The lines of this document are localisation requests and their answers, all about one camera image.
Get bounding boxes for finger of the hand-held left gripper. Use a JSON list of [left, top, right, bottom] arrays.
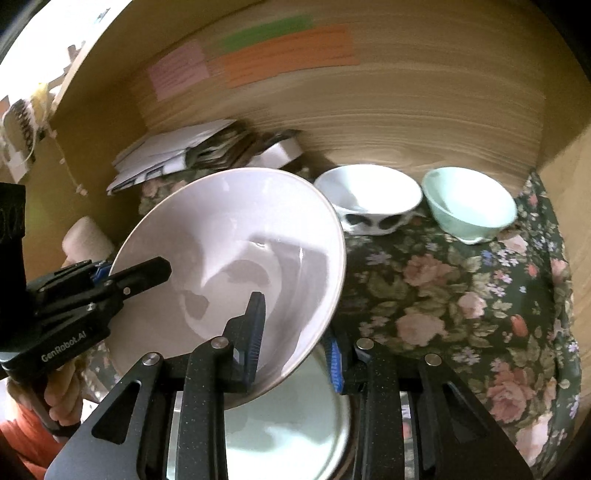
[[34, 257, 173, 334], [25, 259, 112, 302]]

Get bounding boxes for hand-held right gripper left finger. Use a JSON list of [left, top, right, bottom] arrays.
[[44, 292, 267, 480]]

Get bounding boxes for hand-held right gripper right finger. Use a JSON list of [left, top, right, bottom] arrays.
[[322, 331, 536, 480]]

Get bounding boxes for large pink bowl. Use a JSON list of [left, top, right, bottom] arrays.
[[110, 167, 347, 411]]

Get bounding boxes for person's left forearm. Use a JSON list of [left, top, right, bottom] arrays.
[[0, 401, 63, 480]]

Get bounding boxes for person's left hand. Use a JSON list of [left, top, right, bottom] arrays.
[[46, 362, 85, 421]]

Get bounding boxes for beige roll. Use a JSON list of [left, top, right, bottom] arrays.
[[62, 216, 116, 266]]

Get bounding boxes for mint green plate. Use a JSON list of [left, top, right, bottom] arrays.
[[222, 346, 356, 480]]

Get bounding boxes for dark floral tablecloth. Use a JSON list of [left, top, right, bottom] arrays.
[[83, 171, 583, 480]]

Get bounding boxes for white paper tag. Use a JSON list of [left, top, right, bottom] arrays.
[[4, 147, 29, 184]]

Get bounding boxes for stack of white papers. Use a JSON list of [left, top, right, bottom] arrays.
[[107, 119, 236, 195]]

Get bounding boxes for patterned notebook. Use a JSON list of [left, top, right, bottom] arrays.
[[185, 129, 278, 169]]

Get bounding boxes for dark studded headband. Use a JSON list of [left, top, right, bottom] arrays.
[[8, 100, 38, 154]]

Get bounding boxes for white bowl with dark spots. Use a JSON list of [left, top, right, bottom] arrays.
[[314, 165, 423, 236]]

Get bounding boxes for white tape roll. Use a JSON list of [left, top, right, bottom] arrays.
[[252, 136, 306, 171]]

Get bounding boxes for mint green bowl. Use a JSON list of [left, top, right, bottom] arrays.
[[421, 167, 518, 244]]

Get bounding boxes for pink sticky note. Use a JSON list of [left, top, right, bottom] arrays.
[[148, 39, 209, 101]]

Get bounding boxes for orange sticky note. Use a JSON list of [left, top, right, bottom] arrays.
[[212, 25, 358, 89]]

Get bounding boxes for green sticky note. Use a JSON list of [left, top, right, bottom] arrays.
[[217, 16, 315, 52]]

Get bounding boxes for thin beige cord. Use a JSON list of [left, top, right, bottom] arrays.
[[53, 133, 89, 198]]

